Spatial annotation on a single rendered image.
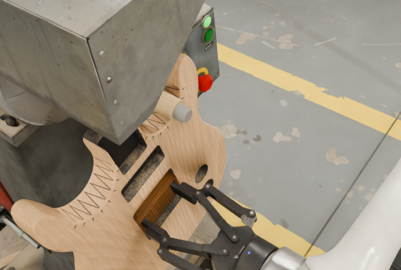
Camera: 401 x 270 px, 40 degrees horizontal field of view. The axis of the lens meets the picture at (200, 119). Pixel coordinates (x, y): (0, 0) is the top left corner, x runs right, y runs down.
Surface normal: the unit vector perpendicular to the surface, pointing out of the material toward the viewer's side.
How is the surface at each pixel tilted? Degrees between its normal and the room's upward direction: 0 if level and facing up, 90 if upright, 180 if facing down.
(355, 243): 29
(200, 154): 89
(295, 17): 0
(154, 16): 90
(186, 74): 89
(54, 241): 89
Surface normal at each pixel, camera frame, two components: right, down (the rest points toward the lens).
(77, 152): 0.80, 0.40
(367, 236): -0.43, -0.47
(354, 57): -0.09, -0.66
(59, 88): -0.60, 0.64
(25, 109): 0.44, 0.75
